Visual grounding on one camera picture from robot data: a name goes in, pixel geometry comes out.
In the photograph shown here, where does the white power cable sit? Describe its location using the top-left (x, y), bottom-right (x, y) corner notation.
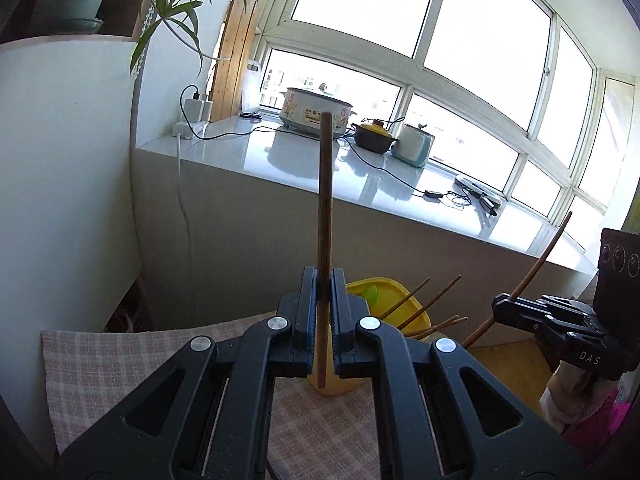
top-left (174, 131), bottom-right (198, 328)

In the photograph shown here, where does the red-tipped wooden chopstick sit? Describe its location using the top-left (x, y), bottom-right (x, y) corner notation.
top-left (316, 112), bottom-right (333, 390)

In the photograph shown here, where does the black tool on counter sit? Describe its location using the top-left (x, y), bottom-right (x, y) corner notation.
top-left (454, 174), bottom-right (502, 217)

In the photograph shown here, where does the white power strip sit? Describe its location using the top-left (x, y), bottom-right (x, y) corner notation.
top-left (172, 86), bottom-right (212, 140)

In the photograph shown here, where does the yellow plastic utensil bin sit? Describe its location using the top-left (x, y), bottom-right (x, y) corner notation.
top-left (308, 278), bottom-right (423, 396)

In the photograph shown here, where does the pink plaid cloth mat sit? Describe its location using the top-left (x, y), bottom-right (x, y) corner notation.
top-left (41, 315), bottom-right (380, 479)

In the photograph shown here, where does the light wooden chopstick in bin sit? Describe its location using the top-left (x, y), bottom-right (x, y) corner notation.
top-left (404, 314), bottom-right (461, 338)

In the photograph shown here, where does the pink sleeve right forearm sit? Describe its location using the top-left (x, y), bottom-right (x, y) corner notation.
top-left (562, 379), bottom-right (639, 466)

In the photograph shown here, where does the black power cable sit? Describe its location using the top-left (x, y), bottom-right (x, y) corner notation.
top-left (178, 83), bottom-right (474, 208)

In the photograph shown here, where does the green plastic spoon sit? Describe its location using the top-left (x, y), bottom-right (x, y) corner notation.
top-left (360, 285), bottom-right (378, 308)

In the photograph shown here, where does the right hand white glove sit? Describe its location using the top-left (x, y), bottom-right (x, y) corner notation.
top-left (539, 361), bottom-right (618, 434)

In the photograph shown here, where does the dark brown chopstick in bin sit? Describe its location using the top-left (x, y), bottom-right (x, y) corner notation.
top-left (396, 274), bottom-right (462, 330)

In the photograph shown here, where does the wooden slat board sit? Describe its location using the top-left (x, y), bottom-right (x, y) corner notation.
top-left (209, 0), bottom-right (257, 122)

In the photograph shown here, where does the thin brown chopstick in bin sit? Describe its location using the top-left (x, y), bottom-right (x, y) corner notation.
top-left (378, 278), bottom-right (431, 320)

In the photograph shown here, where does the white floral slow cooker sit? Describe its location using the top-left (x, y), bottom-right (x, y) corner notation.
top-left (279, 87), bottom-right (352, 138)

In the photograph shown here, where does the white teal electric kettle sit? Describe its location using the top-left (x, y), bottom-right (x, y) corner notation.
top-left (392, 122), bottom-right (435, 168)

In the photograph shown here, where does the black pot yellow lid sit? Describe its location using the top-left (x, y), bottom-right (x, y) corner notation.
top-left (352, 119), bottom-right (396, 155)

